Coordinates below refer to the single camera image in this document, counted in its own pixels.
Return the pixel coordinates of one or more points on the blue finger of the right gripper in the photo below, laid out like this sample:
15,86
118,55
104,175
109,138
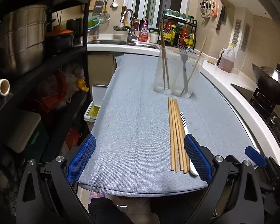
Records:
258,159

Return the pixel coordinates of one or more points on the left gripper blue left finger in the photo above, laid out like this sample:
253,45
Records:
78,157

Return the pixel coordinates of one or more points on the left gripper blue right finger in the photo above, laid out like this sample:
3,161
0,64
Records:
200,161

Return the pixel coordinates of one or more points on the wooden chopstick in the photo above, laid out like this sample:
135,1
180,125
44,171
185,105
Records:
178,133
175,143
195,65
181,133

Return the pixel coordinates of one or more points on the white striped spoon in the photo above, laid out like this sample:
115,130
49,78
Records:
192,169

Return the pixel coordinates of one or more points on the chrome kitchen faucet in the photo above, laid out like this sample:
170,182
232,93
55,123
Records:
127,20

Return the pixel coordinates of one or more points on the hanging utensils rack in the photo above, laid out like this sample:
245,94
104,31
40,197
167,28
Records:
209,8

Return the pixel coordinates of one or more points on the black gas stove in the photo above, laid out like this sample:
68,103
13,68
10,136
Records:
263,107

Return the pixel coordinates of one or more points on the grey fabric table mat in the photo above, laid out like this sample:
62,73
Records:
132,154

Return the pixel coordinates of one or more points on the black wok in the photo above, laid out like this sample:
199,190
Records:
268,82

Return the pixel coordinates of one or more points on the white trash bin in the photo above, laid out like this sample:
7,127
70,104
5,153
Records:
98,93

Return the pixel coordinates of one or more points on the clear plastic utensil holder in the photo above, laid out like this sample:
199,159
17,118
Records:
169,73

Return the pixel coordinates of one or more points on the plastic jug of oil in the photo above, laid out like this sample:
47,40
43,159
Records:
227,59

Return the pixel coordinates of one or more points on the wooden chopstick in holder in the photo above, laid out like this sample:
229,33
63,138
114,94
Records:
195,65

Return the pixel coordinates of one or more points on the ginger root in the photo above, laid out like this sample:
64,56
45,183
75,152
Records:
211,62

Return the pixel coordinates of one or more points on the grey metal fork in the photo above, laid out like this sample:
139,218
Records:
184,58

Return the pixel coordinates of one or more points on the white paper roll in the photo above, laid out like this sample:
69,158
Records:
4,87

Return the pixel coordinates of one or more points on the stainless steel sink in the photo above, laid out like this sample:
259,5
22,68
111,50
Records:
124,43

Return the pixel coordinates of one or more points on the orange lidded pot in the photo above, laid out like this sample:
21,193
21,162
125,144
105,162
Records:
58,39

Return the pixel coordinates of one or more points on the black spice rack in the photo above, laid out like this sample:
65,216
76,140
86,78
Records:
178,29

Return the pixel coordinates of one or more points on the white jar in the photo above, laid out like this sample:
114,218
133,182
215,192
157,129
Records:
154,36

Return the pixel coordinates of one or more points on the black metal shelf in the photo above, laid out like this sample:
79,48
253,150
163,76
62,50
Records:
24,96

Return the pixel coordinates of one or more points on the hanging black cleaver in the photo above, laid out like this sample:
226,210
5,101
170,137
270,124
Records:
221,18

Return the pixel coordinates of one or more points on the large steel stockpot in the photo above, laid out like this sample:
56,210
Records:
21,38

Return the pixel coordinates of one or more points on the green colander bowl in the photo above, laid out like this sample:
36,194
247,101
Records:
93,23

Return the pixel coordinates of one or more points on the red dish soap bottle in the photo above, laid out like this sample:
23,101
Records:
143,32

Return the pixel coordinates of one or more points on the metal grater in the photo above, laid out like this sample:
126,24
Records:
98,8

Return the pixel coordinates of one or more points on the white hanging ladle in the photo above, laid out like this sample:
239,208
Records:
114,4

